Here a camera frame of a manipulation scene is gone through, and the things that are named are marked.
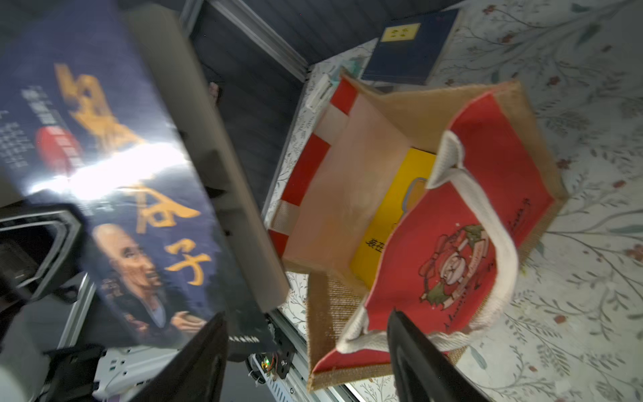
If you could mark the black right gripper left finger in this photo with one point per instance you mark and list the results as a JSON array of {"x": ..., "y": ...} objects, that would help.
[{"x": 197, "y": 371}]

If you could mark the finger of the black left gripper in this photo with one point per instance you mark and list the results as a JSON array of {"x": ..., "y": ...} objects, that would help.
[{"x": 40, "y": 246}]

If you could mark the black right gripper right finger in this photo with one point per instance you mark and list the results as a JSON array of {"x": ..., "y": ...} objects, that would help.
[{"x": 421, "y": 371}]

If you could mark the dark portrait book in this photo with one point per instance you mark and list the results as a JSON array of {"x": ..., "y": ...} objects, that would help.
[{"x": 84, "y": 125}]

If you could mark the jute canvas Christmas bag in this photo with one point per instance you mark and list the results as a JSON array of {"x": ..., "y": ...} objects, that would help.
[{"x": 451, "y": 264}]

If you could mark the yellow cartoon book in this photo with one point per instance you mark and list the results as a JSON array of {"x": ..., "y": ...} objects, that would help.
[{"x": 403, "y": 194}]

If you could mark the blue book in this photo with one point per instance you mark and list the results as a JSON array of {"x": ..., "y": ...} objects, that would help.
[{"x": 409, "y": 49}]

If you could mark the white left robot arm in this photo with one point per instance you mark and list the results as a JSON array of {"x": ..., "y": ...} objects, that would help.
[{"x": 125, "y": 367}]

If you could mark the floral table cloth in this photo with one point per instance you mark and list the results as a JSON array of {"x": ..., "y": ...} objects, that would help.
[{"x": 573, "y": 329}]

